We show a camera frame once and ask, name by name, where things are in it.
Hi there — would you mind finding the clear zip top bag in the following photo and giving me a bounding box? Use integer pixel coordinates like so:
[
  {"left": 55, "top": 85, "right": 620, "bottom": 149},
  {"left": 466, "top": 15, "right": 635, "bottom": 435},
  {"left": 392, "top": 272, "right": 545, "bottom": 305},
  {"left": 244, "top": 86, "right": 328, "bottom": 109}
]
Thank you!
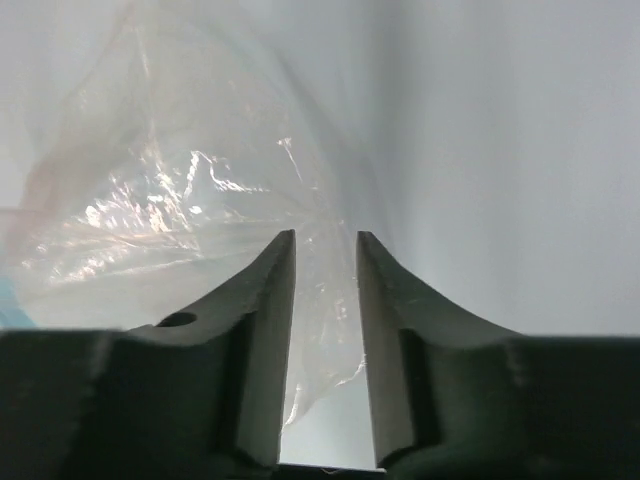
[{"left": 1, "top": 1, "right": 367, "bottom": 424}]

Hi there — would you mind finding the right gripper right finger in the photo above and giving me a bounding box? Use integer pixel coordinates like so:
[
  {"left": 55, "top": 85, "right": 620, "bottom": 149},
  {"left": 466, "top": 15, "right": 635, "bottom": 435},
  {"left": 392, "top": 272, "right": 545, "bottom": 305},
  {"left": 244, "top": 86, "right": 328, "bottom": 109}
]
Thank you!
[{"left": 356, "top": 232, "right": 639, "bottom": 479}]

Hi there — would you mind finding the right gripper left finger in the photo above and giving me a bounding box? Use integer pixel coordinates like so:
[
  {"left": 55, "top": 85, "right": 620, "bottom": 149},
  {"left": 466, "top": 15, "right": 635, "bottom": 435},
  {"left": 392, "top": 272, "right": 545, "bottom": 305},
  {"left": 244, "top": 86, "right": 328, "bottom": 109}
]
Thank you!
[{"left": 1, "top": 230, "right": 296, "bottom": 479}]

